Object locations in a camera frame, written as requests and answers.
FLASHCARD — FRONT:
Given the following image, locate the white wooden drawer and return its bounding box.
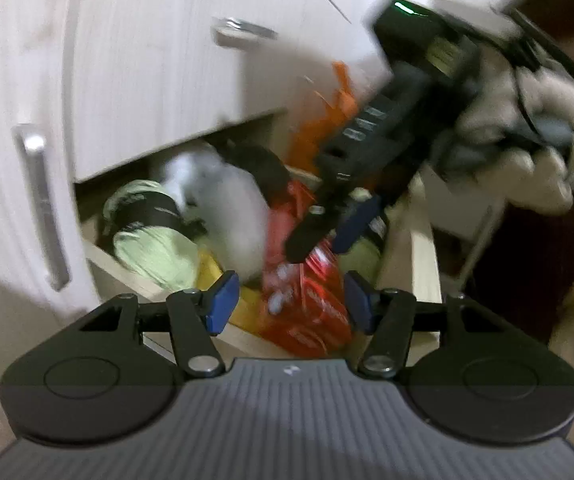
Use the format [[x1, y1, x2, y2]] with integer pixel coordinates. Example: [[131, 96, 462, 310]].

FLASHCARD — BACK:
[[73, 109, 443, 361]]

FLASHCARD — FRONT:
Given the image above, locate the green yarn ball right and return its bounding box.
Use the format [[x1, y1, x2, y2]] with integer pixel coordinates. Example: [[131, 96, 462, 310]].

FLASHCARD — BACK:
[[338, 236, 383, 283]]

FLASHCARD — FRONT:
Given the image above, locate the green yarn ball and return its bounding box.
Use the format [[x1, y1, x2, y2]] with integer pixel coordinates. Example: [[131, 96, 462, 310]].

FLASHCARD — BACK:
[[101, 180, 199, 292], [338, 236, 383, 283]]

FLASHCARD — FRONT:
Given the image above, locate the yellow cloth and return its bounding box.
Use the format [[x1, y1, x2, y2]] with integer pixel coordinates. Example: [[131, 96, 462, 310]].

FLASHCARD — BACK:
[[196, 249, 261, 336]]

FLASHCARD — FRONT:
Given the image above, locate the dark yarn ball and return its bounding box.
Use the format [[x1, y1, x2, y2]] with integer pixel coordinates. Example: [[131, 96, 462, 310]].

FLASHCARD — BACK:
[[226, 143, 290, 205]]

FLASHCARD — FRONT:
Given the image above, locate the orange fabric bag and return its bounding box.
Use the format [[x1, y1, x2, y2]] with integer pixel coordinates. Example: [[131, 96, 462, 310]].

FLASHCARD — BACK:
[[286, 61, 359, 174]]

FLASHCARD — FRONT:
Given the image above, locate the white plastic bottle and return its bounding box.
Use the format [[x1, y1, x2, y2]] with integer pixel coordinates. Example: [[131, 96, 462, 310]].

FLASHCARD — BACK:
[[151, 145, 269, 282]]

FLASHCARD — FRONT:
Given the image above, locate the white plastic shelf rack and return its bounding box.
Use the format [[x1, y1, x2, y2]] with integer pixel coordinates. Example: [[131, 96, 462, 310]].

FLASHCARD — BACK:
[[421, 166, 505, 295]]

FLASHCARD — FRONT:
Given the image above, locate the green yarn ball left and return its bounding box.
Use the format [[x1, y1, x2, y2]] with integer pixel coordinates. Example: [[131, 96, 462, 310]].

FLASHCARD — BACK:
[[101, 180, 199, 292]]

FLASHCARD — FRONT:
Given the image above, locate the white cabinet with drawers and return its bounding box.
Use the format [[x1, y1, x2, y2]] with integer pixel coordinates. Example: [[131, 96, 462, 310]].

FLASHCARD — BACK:
[[0, 0, 393, 311]]

